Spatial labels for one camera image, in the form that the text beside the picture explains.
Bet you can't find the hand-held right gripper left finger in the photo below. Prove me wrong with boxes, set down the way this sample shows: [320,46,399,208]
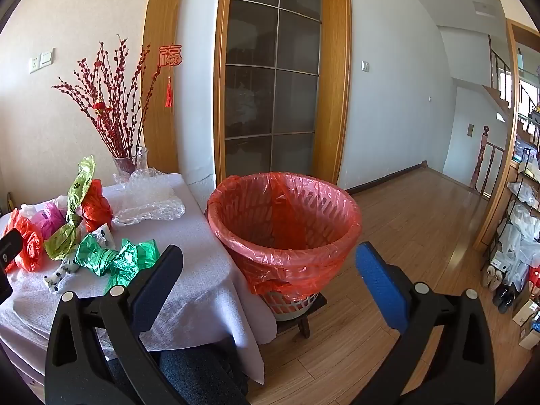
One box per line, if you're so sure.
[44,244,199,405]

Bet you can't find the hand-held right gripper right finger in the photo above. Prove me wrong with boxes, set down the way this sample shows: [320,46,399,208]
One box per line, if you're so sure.
[350,242,496,405]

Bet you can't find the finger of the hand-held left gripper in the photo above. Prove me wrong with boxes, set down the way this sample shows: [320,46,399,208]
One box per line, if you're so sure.
[0,228,23,271]

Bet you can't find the red plastic bag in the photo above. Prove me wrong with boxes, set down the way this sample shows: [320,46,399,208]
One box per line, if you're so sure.
[80,178,114,233]
[3,208,45,273]

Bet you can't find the pink plastic bag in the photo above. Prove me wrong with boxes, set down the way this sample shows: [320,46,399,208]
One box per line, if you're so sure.
[31,201,67,241]

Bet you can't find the green gold foil wrapper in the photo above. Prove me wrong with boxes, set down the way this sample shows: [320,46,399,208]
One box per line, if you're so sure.
[43,155,96,261]

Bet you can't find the clear plastic wrap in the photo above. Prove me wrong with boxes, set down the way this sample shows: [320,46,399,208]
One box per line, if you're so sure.
[111,167,187,227]

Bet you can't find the trash basket with red liner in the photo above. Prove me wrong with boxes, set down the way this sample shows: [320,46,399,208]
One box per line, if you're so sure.
[206,171,363,297]

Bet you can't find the white tablecloth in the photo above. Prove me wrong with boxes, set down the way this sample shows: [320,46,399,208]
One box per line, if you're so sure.
[0,172,280,385]

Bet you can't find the white black-spotted wrapper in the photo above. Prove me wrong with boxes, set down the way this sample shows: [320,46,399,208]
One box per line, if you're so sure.
[43,224,116,295]

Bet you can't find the dark wooden stool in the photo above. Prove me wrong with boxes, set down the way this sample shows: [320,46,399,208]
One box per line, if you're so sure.
[273,292,328,340]

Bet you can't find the person's dark trouser leg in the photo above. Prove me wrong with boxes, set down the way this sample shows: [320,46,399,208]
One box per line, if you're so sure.
[106,340,250,405]

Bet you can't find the clear glass vase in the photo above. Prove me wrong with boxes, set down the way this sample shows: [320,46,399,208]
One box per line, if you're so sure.
[112,146,149,177]

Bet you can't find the black shoes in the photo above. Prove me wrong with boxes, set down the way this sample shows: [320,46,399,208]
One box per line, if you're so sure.
[493,283,519,315]

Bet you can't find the black metal shelf rack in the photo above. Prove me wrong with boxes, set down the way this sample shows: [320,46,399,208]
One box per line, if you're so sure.
[480,135,540,281]

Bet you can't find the cardboard box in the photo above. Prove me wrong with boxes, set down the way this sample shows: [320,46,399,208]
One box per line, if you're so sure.
[512,299,540,350]

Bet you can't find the red berry branches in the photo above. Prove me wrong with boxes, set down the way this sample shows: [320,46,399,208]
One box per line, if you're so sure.
[51,36,163,159]

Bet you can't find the red hanging knot ornament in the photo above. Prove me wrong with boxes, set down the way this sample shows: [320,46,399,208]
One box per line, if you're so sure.
[158,43,184,109]

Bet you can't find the wooden staircase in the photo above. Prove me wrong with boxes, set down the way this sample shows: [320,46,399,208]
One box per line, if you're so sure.
[482,35,520,124]

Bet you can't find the wooden framed glass door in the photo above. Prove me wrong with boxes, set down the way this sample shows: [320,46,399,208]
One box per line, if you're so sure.
[212,0,353,191]

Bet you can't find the wooden stair railing post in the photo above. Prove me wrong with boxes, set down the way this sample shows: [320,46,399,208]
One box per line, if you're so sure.
[469,125,506,197]

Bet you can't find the wooden wall trim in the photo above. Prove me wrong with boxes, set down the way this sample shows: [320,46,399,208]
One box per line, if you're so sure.
[142,0,187,178]

